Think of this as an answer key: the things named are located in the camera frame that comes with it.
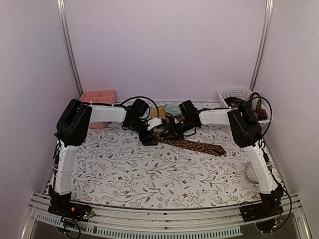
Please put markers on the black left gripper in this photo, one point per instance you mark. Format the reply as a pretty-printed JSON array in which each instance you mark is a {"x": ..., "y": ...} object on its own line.
[{"x": 147, "y": 141}]

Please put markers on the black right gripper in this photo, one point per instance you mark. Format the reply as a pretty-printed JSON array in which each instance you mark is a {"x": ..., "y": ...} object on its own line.
[{"x": 175, "y": 136}]

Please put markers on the brown floral tie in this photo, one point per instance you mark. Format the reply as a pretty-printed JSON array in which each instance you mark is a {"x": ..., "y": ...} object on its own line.
[{"x": 211, "y": 149}]

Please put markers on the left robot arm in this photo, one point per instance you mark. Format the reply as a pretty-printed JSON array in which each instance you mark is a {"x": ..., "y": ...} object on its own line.
[{"x": 72, "y": 128}]

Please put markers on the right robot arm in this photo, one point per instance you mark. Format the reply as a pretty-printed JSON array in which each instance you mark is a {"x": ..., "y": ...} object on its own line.
[{"x": 247, "y": 134}]

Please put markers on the bamboo mat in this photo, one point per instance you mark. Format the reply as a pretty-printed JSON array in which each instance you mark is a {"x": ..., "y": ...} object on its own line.
[{"x": 159, "y": 113}]

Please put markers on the light green ceramic bowl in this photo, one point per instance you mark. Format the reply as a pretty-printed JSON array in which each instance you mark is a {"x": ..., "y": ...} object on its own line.
[{"x": 172, "y": 110}]

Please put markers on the pink divided organizer tray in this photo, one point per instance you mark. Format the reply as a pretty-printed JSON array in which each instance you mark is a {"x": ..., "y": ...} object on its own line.
[{"x": 101, "y": 96}]

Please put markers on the patterned glass bowl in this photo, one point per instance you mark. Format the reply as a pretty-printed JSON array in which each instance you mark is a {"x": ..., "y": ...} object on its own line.
[{"x": 250, "y": 173}]

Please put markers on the white plastic basket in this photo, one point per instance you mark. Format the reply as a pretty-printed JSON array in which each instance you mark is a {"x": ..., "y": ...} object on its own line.
[{"x": 244, "y": 94}]

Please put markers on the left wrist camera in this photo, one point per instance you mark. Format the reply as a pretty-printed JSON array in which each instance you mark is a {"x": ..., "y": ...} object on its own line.
[{"x": 152, "y": 123}]

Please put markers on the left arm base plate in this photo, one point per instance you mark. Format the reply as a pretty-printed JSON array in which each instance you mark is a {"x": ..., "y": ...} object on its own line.
[{"x": 77, "y": 212}]

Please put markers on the aluminium front rail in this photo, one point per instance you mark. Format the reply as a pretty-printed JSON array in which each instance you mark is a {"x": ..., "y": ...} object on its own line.
[{"x": 121, "y": 223}]

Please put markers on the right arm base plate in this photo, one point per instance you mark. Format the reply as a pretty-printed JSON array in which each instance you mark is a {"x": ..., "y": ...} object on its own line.
[{"x": 266, "y": 208}]

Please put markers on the aluminium left corner post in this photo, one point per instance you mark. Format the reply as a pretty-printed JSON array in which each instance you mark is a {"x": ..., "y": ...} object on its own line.
[{"x": 69, "y": 49}]

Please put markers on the aluminium corner post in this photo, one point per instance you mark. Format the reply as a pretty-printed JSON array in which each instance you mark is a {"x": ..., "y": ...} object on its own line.
[
  {"x": 263, "y": 41},
  {"x": 69, "y": 49}
]

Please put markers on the aluminium right corner post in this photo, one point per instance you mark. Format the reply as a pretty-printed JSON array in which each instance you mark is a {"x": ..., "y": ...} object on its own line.
[{"x": 263, "y": 41}]

